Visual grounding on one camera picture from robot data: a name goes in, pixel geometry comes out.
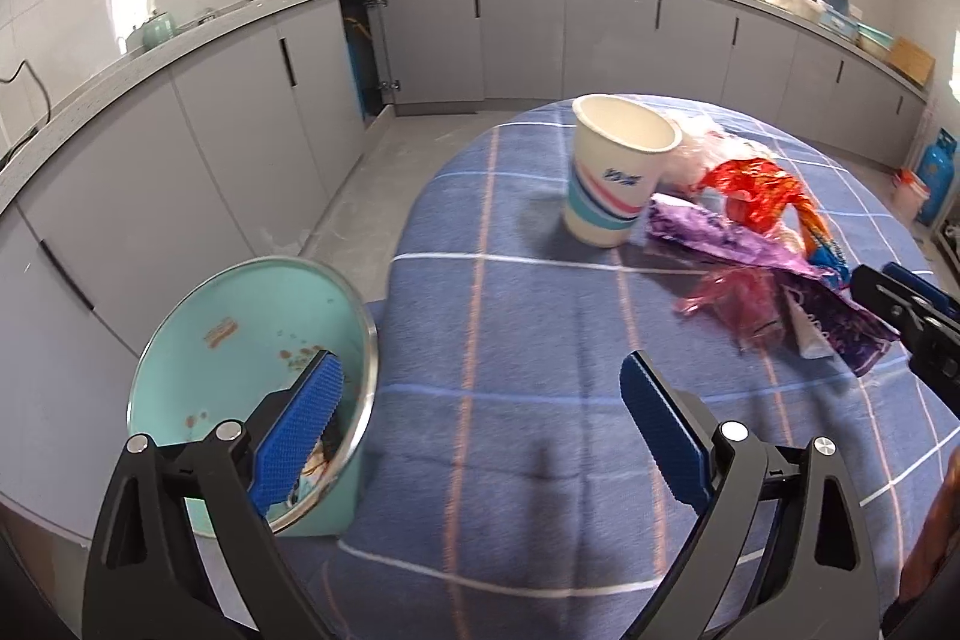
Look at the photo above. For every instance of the blue gas cylinder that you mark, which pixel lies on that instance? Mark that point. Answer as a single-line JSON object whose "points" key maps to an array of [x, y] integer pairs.
{"points": [[937, 179]]}

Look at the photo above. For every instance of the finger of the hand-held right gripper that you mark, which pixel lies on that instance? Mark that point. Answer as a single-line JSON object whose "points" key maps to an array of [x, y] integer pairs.
{"points": [[926, 291], [922, 332]]}

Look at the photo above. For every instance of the blue plaid tablecloth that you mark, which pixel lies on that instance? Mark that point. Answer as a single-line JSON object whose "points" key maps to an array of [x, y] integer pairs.
{"points": [[525, 385]]}

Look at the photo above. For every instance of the red orange snack wrapper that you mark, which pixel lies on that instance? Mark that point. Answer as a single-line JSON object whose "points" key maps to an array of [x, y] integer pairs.
{"points": [[757, 190]]}

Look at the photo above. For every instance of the teal storage containers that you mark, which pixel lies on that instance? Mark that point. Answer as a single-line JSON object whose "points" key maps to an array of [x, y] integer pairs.
{"points": [[874, 40]]}

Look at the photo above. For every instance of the purple snack wrapper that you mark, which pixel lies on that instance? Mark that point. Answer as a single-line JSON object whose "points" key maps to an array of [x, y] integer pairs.
{"points": [[720, 239]]}

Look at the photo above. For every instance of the white bucket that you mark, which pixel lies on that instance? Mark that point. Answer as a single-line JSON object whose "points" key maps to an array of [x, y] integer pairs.
{"points": [[909, 196]]}

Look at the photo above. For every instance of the striped white paper cup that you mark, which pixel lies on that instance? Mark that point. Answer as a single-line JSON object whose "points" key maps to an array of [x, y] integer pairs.
{"points": [[607, 190]]}

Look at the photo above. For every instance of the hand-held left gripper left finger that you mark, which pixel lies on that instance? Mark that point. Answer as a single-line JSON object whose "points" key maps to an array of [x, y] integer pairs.
{"points": [[296, 437]]}

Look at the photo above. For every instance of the teal waste bin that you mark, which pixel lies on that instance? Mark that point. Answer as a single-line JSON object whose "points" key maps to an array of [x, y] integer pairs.
{"points": [[217, 370]]}

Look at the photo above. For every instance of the teal ceramic kettle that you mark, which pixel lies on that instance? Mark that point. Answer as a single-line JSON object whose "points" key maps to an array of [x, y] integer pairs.
{"points": [[159, 33]]}

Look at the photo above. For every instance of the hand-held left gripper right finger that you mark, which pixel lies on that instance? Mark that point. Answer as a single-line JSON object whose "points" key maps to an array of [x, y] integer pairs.
{"points": [[664, 430]]}

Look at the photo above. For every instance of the small wooden board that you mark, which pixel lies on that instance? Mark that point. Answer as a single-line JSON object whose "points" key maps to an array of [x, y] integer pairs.
{"points": [[911, 61]]}

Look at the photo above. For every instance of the clear plastic bag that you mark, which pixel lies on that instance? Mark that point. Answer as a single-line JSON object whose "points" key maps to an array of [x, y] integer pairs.
{"points": [[690, 160]]}

